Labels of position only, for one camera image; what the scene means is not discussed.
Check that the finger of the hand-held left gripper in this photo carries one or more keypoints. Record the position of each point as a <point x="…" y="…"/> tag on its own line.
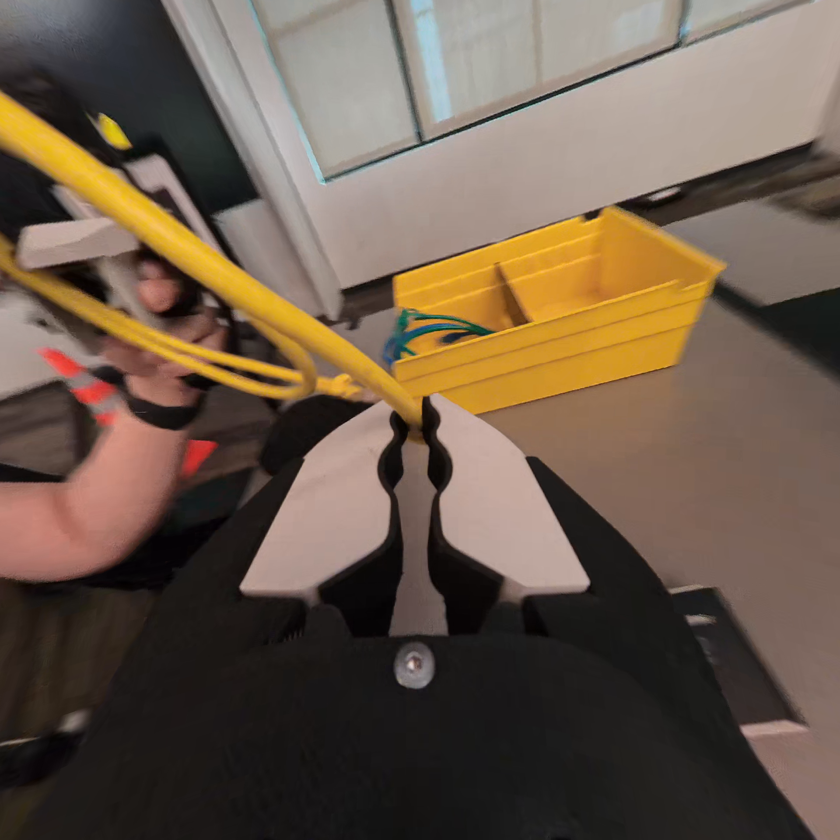
<point x="72" y="243"/>
<point x="75" y="202"/>

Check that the person's left forearm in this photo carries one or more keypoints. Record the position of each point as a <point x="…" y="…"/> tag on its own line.
<point x="79" y="505"/>

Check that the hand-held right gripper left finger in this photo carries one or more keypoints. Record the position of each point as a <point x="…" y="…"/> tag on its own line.
<point x="321" y="518"/>

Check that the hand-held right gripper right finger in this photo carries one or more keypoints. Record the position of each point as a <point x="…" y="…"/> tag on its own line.
<point x="505" y="518"/>

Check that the yellow plastic bin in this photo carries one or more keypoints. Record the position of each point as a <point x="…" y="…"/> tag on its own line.
<point x="558" y="354"/>

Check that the person's left hand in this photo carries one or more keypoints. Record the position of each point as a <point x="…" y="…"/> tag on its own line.
<point x="157" y="292"/>

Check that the black wristband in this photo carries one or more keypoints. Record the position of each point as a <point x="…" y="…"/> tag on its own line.
<point x="157" y="415"/>

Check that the white framed glass door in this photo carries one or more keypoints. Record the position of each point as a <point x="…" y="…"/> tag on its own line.
<point x="525" y="170"/>

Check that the person's torso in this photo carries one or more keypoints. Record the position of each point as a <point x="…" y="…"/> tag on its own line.
<point x="39" y="420"/>

